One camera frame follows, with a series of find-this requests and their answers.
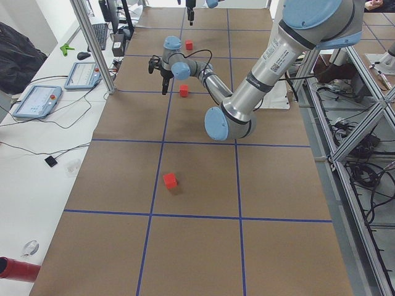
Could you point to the aluminium frame post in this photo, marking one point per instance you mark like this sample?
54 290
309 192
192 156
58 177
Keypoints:
87 30

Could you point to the near teach pendant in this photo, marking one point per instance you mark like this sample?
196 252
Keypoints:
38 102

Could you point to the far teach pendant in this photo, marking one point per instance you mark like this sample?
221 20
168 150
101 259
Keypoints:
83 76

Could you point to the clear tape roll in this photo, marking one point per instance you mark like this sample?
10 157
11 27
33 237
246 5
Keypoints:
30 248

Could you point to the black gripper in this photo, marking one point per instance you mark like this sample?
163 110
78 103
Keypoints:
165 74
191 4

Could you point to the green plastic tool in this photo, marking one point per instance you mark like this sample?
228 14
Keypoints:
65 48

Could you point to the black computer mouse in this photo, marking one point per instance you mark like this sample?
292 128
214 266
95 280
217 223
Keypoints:
83 55

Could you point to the aluminium frame rack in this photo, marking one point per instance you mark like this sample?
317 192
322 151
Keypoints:
349 113

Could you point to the black box with label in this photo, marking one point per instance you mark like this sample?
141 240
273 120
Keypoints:
118 46

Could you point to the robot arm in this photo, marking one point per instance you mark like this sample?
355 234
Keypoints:
304 26
210 3

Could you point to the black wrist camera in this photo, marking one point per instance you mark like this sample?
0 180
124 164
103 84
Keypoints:
154 64

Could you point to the black keyboard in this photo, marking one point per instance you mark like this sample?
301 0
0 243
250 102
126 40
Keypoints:
100 31

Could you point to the red block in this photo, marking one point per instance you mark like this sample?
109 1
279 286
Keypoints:
184 90
189 45
170 180

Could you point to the teach pendant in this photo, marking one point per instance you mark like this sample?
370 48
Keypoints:
38 102
83 76

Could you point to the person in black jacket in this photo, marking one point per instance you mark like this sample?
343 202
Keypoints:
20 60

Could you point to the red cylinder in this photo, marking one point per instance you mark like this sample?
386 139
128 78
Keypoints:
12 269

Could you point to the small black square pad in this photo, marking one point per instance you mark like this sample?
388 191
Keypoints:
51 161

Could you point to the black monitor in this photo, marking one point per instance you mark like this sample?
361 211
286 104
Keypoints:
110 11

